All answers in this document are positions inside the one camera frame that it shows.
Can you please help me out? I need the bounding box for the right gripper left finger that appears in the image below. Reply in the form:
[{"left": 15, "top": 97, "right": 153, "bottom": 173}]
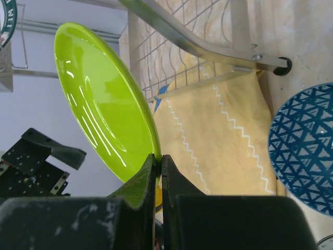
[{"left": 1, "top": 154, "right": 156, "bottom": 249}]

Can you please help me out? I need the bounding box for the stainless steel dish rack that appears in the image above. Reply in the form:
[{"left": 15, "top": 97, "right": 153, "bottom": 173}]
[{"left": 0, "top": 0, "right": 292, "bottom": 101}]

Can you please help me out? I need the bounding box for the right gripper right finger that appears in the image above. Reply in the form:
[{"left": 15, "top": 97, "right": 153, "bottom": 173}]
[{"left": 161, "top": 155, "right": 317, "bottom": 249}]

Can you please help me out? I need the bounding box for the yellow cloth with white zigzags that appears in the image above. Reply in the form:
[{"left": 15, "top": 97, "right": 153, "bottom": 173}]
[{"left": 153, "top": 71, "right": 286, "bottom": 196}]

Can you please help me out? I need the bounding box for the lime green plate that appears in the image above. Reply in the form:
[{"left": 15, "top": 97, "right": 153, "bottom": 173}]
[{"left": 54, "top": 22, "right": 163, "bottom": 206}]

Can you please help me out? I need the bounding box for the pale green patterned bowl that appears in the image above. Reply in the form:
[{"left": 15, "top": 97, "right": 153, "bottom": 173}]
[{"left": 317, "top": 234, "right": 333, "bottom": 250}]

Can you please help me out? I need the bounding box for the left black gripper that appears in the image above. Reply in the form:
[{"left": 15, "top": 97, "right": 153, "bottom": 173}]
[{"left": 1, "top": 128, "right": 86, "bottom": 198}]

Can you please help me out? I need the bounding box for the white plate green rim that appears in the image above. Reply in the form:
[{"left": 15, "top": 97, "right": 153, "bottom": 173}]
[{"left": 1, "top": 0, "right": 18, "bottom": 49}]

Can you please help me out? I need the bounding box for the blue patterned bowl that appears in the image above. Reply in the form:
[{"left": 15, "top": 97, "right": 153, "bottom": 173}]
[{"left": 267, "top": 82, "right": 332, "bottom": 216}]

